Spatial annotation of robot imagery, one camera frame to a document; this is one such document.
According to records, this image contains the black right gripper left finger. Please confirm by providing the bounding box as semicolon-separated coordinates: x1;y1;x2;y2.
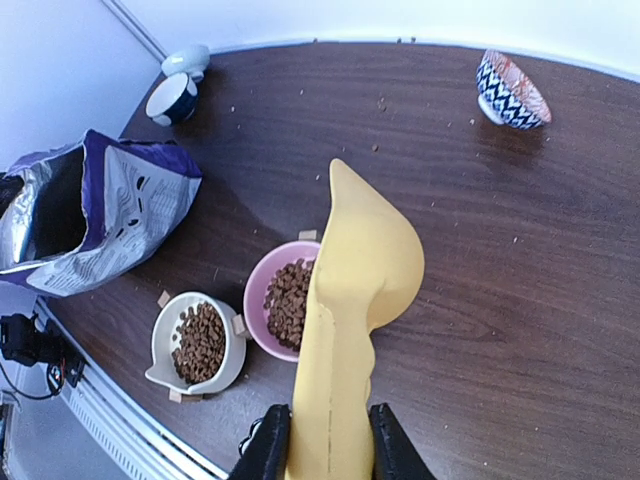
228;404;291;480

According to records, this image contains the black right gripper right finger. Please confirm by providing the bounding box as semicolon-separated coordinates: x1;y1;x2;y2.
369;403;435;480

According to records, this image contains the yellow plastic scoop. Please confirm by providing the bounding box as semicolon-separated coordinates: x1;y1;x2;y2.
285;158;425;479

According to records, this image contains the purple pet food bag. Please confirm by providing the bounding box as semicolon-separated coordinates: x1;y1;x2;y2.
1;130;203;297

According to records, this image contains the cream pet bowl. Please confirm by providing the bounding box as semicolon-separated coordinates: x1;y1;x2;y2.
145;292;247;396

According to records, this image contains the pink pet bowl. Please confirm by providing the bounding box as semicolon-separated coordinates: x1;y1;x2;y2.
243;240;320;363

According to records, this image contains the kibble in cream bowl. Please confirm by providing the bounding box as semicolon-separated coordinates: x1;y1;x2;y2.
171;302;226;385

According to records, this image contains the kibble in pink bowl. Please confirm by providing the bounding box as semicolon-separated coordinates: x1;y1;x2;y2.
263;258;315;352

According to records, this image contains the dark bowl white inside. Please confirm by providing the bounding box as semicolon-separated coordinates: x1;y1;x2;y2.
145;73;198;127

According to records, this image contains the blue white patterned bowl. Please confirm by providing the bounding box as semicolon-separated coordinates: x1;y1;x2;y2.
476;49;552;130

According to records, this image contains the pale green ribbed bowl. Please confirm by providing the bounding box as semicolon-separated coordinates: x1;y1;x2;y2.
161;44;210;83

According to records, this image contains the aluminium front rail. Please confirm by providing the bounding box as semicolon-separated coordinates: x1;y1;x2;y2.
34;299;228;479

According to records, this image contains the aluminium corner post left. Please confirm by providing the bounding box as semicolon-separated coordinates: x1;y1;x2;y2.
101;0;168;63

